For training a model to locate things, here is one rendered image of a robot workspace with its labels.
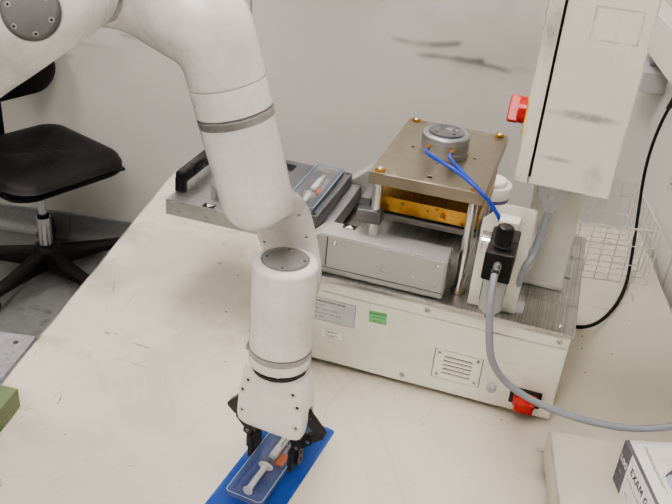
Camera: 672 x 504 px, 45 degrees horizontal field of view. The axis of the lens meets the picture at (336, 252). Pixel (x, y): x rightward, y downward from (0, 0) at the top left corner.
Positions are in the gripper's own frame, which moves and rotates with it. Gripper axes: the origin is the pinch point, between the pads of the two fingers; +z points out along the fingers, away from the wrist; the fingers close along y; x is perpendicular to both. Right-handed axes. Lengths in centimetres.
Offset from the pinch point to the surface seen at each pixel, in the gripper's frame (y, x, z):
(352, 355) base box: 1.4, 26.0, -0.4
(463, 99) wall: -23, 184, 3
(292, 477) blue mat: 3.5, -0.7, 3.3
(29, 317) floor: -136, 93, 78
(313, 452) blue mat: 4.0, 5.4, 3.3
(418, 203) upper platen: 7.0, 33.3, -27.5
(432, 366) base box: 14.9, 27.4, -2.2
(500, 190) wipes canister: 11, 85, -10
